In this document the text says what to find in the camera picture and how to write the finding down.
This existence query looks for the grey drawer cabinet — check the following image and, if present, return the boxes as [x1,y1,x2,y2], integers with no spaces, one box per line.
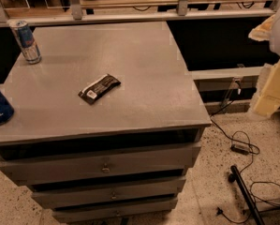
[0,22,210,212]

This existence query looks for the black power adapter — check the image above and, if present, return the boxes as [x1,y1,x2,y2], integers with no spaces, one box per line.
[230,143,250,155]

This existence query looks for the middle grey drawer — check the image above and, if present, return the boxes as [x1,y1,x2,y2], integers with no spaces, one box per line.
[32,176,185,208]

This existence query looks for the black rxbar chocolate wrapper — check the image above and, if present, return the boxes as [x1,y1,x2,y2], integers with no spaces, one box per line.
[78,74,121,105]

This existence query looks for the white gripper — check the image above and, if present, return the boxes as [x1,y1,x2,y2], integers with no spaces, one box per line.
[248,8,280,116]

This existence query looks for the top grey drawer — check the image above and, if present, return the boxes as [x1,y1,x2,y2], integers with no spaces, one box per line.
[0,142,200,186]

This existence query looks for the black stand leg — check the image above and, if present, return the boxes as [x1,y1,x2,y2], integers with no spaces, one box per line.
[228,165,265,225]

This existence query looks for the grey drawer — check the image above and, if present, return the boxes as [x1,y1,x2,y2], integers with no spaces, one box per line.
[0,142,200,186]
[52,197,178,223]
[32,176,185,208]

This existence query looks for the bottom grey drawer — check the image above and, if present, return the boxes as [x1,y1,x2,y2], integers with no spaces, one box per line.
[52,197,178,223]

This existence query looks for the metal railing frame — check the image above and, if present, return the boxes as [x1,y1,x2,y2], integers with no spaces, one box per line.
[0,0,280,27]

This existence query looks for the black floor cable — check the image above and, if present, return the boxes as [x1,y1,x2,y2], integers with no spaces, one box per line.
[210,100,280,225]

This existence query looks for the red bull can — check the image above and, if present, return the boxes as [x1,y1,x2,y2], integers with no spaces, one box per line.
[9,21,41,64]

